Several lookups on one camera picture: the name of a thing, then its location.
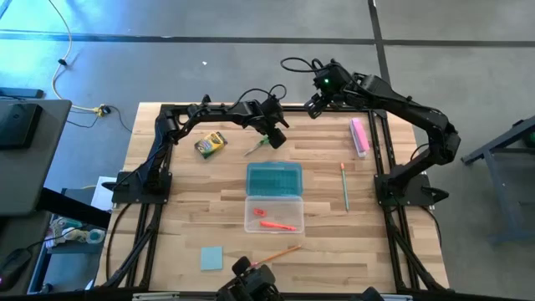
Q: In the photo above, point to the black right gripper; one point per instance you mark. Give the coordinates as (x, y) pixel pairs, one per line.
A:
(324, 98)

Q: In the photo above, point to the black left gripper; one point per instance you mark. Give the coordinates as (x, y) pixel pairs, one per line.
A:
(273, 119)

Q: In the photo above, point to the green yellow crayon box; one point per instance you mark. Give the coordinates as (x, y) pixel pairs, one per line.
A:
(211, 144)

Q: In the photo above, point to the small red eraser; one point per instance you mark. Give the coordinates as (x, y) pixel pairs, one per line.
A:
(259, 212)

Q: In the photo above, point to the teal pencil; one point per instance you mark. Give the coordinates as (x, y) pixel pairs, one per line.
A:
(344, 188)

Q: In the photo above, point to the orange red pen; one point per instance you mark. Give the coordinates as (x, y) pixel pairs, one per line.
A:
(278, 226)

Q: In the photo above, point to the orange pencil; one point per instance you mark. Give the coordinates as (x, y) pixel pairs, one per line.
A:
(278, 254)

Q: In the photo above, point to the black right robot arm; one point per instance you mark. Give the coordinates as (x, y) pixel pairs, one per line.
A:
(439, 134)

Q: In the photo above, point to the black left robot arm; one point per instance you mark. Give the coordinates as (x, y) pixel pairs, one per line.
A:
(163, 138)

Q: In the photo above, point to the pink stapler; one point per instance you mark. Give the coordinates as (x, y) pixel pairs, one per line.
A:
(360, 138)

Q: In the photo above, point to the blue sticky note pad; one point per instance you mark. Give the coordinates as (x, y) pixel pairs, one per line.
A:
(211, 258)

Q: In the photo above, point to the yellow power plug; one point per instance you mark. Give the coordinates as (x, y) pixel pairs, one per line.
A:
(100, 110)

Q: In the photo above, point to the white paper sheet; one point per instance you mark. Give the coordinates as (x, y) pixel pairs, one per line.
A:
(102, 194)

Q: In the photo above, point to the grey blue metal stand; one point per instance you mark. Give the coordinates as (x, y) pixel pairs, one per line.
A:
(497, 167)

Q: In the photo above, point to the tape dispenser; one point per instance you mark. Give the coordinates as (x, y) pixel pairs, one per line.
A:
(77, 234)

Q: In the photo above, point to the grey desk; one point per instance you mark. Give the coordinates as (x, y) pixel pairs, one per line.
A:
(37, 175)

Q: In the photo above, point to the black desk device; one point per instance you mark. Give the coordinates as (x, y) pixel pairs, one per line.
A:
(18, 125)

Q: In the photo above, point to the black flat box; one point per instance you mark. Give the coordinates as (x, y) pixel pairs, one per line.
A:
(21, 93)

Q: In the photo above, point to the black computer mouse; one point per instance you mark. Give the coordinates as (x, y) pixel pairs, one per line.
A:
(12, 267)

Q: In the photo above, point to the black table frame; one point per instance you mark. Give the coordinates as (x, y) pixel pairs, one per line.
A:
(342, 109)

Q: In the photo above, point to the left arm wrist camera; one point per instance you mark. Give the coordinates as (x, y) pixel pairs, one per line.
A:
(272, 104)

